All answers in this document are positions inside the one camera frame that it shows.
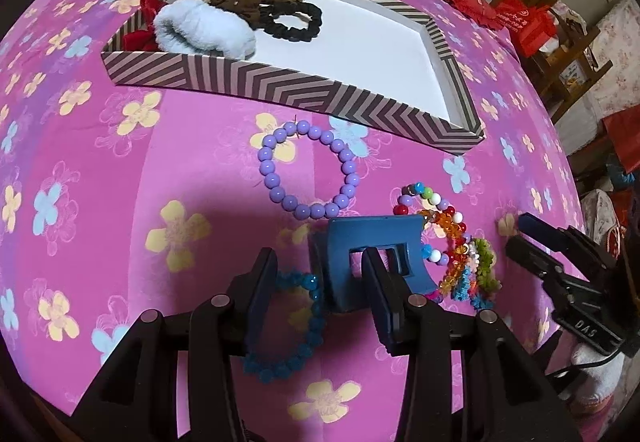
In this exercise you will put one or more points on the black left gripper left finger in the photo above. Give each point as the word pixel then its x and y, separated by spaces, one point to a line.
pixel 250 295

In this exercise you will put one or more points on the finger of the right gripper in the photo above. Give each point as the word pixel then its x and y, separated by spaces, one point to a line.
pixel 570 242
pixel 532 258

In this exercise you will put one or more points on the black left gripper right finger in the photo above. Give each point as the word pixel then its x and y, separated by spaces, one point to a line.
pixel 387 293

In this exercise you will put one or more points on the blue hair claw clip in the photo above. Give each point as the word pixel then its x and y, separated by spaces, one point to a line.
pixel 337 251

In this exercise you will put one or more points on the pink floral bed sheet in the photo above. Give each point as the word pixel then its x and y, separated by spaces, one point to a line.
pixel 116 199

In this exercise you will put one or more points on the wooden shelf rack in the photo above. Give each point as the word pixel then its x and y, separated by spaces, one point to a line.
pixel 563 76

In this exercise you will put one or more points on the red gift bag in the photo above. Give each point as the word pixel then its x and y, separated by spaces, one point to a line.
pixel 530 27

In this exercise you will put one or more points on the light blue fluffy scrunchie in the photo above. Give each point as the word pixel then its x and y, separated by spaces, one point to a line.
pixel 195 27

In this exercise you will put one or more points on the red scrunchie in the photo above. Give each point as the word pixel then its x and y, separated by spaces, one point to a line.
pixel 144 38

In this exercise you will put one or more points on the black scrunchie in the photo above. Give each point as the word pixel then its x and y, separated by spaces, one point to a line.
pixel 293 21

